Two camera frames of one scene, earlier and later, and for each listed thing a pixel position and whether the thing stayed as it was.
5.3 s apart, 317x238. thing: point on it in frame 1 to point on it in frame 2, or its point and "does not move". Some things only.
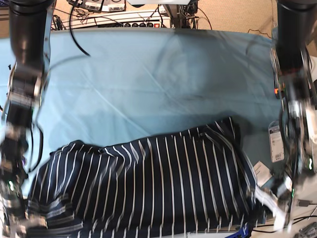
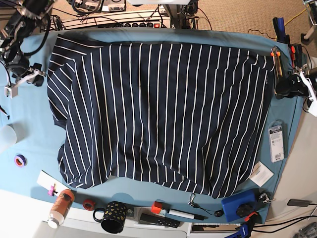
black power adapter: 304,203 does not move
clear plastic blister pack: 276,143 does not move
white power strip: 118,20 does not move
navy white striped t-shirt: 198,183 to 152,113
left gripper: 21,223 to 22,71
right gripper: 282,187 to 294,87
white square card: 263,173 does not move
